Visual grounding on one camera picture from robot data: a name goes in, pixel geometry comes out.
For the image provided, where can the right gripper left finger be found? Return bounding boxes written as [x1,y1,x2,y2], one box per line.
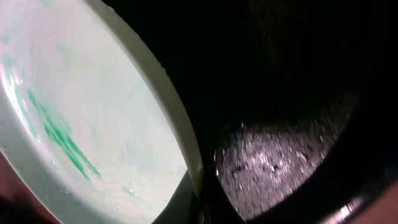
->
[152,172,198,224]

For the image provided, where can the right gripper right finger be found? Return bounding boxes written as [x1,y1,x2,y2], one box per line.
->
[200,177,244,224]

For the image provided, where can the light green plate front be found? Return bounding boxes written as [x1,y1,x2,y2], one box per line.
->
[1,0,203,223]

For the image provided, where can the black round tray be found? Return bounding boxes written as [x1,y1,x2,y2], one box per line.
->
[108,0,397,223]

